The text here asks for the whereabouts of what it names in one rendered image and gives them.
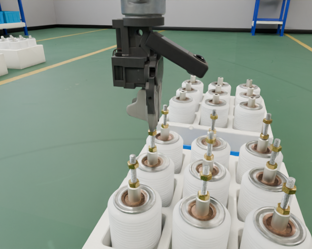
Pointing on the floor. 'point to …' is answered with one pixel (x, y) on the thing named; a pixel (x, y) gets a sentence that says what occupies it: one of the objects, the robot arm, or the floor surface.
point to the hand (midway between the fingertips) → (155, 124)
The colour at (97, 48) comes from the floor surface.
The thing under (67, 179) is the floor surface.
